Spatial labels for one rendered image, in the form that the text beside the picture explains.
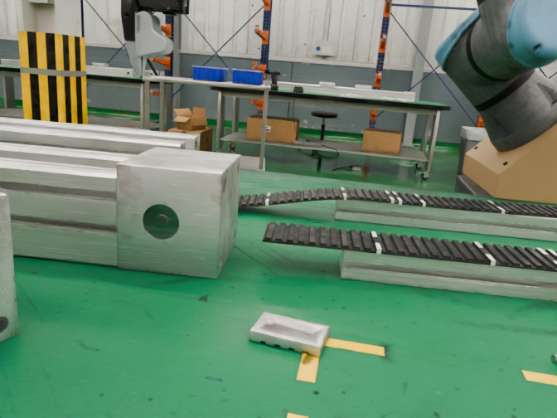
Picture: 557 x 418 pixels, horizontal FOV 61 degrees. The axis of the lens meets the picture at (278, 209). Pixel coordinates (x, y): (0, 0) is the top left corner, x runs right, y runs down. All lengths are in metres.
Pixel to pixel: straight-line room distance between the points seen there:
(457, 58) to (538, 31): 0.17
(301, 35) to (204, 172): 7.78
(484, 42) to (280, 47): 7.44
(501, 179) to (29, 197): 0.72
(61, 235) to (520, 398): 0.37
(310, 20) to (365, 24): 0.87
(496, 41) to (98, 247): 0.64
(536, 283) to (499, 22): 0.45
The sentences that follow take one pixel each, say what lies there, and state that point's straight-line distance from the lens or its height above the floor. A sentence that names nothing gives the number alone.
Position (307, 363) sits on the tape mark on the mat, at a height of 0.78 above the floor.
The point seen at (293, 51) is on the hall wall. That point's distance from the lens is 8.19.
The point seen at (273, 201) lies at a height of 0.80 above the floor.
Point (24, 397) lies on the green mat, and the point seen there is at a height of 0.78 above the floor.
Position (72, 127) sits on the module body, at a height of 0.86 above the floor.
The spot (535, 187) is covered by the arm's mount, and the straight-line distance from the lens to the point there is 0.92.
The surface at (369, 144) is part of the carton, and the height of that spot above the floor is 0.29.
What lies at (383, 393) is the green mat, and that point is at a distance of 0.31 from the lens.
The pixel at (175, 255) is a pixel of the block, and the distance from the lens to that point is 0.43.
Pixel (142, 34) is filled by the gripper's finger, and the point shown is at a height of 1.00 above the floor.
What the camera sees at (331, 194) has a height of 0.81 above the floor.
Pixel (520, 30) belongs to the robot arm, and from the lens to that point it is 0.79.
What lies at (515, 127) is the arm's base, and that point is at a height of 0.90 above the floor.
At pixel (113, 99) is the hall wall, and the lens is 9.22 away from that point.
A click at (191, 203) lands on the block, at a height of 0.85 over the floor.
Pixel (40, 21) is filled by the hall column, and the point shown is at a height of 1.18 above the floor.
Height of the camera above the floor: 0.96
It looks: 16 degrees down
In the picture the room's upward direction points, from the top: 5 degrees clockwise
